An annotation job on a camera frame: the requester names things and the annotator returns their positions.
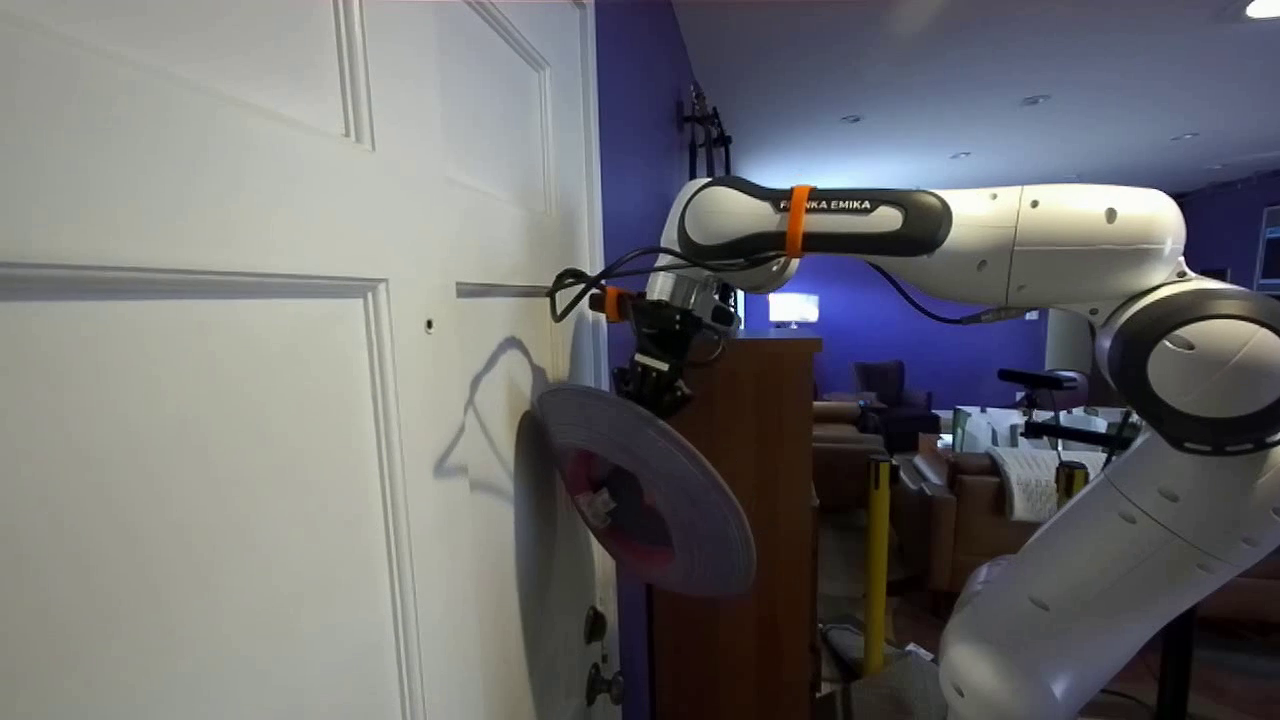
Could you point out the dark brass door knob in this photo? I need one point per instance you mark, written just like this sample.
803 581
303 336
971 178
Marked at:
600 680

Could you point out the bright ceiling light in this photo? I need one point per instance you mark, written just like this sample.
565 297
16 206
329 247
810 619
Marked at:
1261 6

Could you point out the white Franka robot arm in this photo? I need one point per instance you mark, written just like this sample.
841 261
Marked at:
1104 572

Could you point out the yellow stand pole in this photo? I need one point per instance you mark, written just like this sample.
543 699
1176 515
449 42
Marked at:
877 562

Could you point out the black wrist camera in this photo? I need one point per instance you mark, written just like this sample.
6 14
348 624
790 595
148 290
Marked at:
714 325

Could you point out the black metal stand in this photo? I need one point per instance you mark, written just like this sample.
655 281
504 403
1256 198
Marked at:
1176 665

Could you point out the black camera on pole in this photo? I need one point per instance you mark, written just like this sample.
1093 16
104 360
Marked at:
889 415

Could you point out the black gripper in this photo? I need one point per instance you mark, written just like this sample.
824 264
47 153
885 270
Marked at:
666 334

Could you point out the brown wooden cabinet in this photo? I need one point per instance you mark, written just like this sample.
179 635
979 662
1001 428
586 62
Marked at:
761 624

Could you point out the brass deadbolt lock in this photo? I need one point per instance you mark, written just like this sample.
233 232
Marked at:
593 624

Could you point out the black camera rig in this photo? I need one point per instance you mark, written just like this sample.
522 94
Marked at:
1067 428

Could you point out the glowing monitor screen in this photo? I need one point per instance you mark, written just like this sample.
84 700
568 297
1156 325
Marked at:
795 310

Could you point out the white panel door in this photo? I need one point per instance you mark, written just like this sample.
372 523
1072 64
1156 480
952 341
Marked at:
201 465

